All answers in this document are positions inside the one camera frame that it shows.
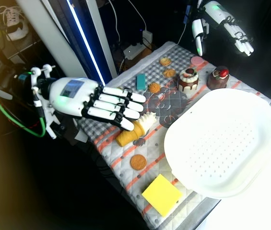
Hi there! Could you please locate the green cable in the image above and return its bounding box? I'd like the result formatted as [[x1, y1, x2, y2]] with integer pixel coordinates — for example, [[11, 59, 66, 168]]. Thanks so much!
[[0, 70, 47, 138]]

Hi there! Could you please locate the grey quilt with bear print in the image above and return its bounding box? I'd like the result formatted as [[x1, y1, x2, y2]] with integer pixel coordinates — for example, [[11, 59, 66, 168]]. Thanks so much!
[[77, 41, 271, 230]]

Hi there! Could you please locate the white power strip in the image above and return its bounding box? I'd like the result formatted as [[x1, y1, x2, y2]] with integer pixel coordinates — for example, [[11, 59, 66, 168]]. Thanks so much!
[[123, 42, 148, 60]]

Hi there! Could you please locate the white sneaker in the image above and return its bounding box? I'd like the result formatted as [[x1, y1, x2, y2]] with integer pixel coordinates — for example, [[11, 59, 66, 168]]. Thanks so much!
[[0, 4, 30, 40]]

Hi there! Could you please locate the brown chocolate cake with strawberry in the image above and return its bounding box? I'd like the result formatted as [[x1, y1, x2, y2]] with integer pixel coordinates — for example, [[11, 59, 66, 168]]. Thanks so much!
[[206, 66, 230, 91]]

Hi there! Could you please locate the blue cable connector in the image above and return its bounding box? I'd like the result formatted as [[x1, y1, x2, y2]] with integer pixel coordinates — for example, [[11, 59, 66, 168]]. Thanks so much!
[[183, 5, 191, 25]]

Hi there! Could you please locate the toy ice cream cone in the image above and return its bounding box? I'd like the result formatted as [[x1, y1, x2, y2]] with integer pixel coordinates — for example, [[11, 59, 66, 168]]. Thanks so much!
[[115, 111, 157, 147]]

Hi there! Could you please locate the white plug adapter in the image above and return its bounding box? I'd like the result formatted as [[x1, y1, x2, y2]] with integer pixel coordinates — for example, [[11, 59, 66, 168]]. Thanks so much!
[[141, 30, 153, 45]]

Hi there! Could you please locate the white post with blue light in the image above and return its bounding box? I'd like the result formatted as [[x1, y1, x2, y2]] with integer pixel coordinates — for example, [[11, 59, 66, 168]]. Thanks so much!
[[15, 0, 118, 86]]

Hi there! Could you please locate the pink round disc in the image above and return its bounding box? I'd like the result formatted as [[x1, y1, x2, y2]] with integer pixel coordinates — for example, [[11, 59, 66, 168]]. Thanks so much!
[[189, 56, 204, 65]]

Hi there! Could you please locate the round brown biscuit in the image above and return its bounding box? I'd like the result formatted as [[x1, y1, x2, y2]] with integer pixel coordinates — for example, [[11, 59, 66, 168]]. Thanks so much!
[[130, 154, 147, 171]]

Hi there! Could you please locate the yellow square sponge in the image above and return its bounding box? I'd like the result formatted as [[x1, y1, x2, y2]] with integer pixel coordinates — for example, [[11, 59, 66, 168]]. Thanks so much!
[[141, 173, 183, 218]]

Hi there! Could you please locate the teal block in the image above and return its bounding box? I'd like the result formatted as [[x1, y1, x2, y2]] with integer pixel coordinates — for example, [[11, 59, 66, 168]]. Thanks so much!
[[136, 73, 147, 91]]

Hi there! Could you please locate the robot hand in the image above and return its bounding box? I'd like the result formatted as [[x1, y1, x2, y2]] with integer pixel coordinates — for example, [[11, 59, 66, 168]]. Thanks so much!
[[48, 77, 147, 144], [191, 0, 255, 57]]

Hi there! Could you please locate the white cake with chocolate drizzle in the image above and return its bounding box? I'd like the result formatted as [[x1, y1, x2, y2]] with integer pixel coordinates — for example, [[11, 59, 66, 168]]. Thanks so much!
[[177, 68, 200, 94]]

